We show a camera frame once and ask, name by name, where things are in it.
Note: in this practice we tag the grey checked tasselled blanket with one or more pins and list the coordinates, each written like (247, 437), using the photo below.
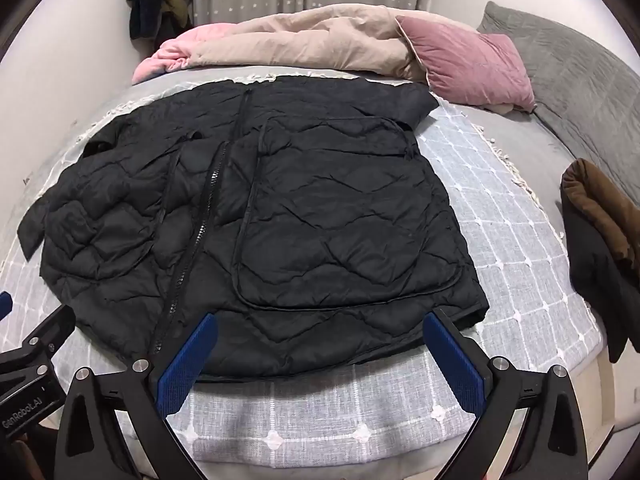
(500, 240)

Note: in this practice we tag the black quilted jacket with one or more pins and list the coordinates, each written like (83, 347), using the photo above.
(300, 200)

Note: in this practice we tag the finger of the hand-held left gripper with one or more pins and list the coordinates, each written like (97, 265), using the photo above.
(5, 304)
(47, 330)

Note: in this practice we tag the black folded garment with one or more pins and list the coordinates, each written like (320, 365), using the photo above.
(595, 270)

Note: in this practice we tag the olive hanging garment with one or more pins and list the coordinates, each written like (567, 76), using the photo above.
(176, 2)

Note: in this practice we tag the pink and beige duvet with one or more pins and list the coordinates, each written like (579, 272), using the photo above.
(300, 35)

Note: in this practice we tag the grey bed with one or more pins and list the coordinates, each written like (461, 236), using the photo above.
(520, 140)

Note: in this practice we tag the grey quilted pillow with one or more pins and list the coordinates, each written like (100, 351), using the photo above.
(575, 75)

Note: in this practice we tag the pink velvet pillow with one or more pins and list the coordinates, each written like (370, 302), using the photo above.
(465, 60)

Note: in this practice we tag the dark blue hanging jacket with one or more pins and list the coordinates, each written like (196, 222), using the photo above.
(145, 5)

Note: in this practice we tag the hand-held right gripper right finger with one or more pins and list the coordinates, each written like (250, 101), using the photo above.
(452, 366)

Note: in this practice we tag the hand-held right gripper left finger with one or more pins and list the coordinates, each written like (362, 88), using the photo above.
(187, 366)

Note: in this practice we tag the brown folded garment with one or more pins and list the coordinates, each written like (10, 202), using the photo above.
(605, 200)

